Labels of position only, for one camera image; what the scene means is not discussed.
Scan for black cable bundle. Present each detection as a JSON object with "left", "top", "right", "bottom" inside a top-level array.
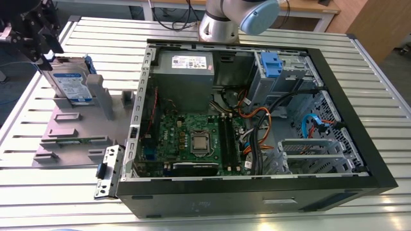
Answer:
[{"left": 248, "top": 89, "right": 326, "bottom": 175}]

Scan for black PC case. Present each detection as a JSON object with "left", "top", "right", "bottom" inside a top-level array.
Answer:
[{"left": 113, "top": 37, "right": 399, "bottom": 219}]

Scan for CPU socket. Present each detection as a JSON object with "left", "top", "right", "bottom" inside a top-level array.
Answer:
[{"left": 188, "top": 129, "right": 216, "bottom": 159}]

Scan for blue wire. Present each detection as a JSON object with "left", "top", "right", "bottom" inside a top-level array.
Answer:
[{"left": 300, "top": 113, "right": 324, "bottom": 140}]

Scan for wooden desk white frame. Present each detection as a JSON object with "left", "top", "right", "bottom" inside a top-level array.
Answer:
[{"left": 140, "top": 0, "right": 342, "bottom": 32}]

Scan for silver CPU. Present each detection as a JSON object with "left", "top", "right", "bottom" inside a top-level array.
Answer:
[{"left": 191, "top": 136, "right": 210, "bottom": 152}]

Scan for thin coloured fan wires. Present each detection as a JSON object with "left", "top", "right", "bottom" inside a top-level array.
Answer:
[{"left": 162, "top": 98, "right": 179, "bottom": 114}]

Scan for black RAM slot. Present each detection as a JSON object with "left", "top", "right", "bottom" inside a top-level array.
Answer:
[
  {"left": 219, "top": 112, "right": 234, "bottom": 172},
  {"left": 226, "top": 112, "right": 242, "bottom": 172}
]

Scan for green motherboard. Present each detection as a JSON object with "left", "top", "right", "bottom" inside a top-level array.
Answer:
[{"left": 136, "top": 113, "right": 255, "bottom": 178}]

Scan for hard disk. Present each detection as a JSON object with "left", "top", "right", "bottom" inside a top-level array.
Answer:
[{"left": 32, "top": 54, "right": 97, "bottom": 105}]

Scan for metal drive cage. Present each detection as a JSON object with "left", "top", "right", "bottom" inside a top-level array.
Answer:
[{"left": 250, "top": 49, "right": 324, "bottom": 114}]

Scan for metal disk bay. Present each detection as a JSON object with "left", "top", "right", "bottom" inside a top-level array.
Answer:
[{"left": 275, "top": 138, "right": 358, "bottom": 175}]

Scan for grey parts rack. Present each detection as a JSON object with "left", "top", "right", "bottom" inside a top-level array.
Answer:
[{"left": 31, "top": 74, "right": 137, "bottom": 169}]

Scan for grey power supply unit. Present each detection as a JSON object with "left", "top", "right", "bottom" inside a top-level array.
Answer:
[{"left": 149, "top": 50, "right": 215, "bottom": 115}]

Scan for metal expansion card retainer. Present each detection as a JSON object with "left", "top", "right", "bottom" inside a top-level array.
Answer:
[{"left": 93, "top": 144, "right": 125, "bottom": 200}]

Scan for black graphics card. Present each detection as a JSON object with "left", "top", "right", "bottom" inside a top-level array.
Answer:
[{"left": 163, "top": 161, "right": 222, "bottom": 178}]

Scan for wooden cabinet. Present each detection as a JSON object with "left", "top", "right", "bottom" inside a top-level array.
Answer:
[{"left": 326, "top": 0, "right": 411, "bottom": 64}]

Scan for red black twisted wire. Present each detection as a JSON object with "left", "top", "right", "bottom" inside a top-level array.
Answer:
[{"left": 144, "top": 86, "right": 160, "bottom": 140}]

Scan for orange wire bundle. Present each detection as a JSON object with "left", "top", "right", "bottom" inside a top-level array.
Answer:
[{"left": 238, "top": 90, "right": 275, "bottom": 154}]

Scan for blue plastic drive bracket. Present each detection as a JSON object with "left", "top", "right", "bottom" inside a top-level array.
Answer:
[{"left": 260, "top": 51, "right": 284, "bottom": 78}]

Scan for yellow black power wires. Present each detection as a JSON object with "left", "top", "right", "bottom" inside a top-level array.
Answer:
[{"left": 210, "top": 101, "right": 238, "bottom": 114}]

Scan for green RAM stick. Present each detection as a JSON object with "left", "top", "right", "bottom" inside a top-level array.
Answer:
[{"left": 56, "top": 137, "right": 93, "bottom": 146}]

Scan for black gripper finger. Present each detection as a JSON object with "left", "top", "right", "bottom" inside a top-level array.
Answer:
[
  {"left": 40, "top": 0, "right": 65, "bottom": 54},
  {"left": 19, "top": 30, "right": 53, "bottom": 71}
]

